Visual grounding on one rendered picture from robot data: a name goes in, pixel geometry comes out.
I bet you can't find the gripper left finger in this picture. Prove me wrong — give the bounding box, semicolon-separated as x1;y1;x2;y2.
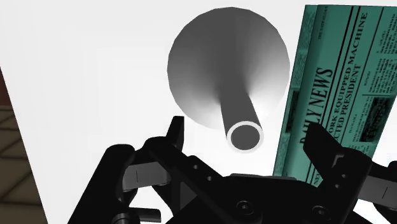
67;115;232;224

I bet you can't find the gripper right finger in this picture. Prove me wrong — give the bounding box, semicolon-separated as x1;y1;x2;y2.
302;122;397;224

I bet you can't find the green folded newspaper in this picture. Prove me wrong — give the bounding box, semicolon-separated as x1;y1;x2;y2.
272;4;397;188

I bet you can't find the white narrow-necked vase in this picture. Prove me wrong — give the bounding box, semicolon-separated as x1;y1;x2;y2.
167;6;291;153

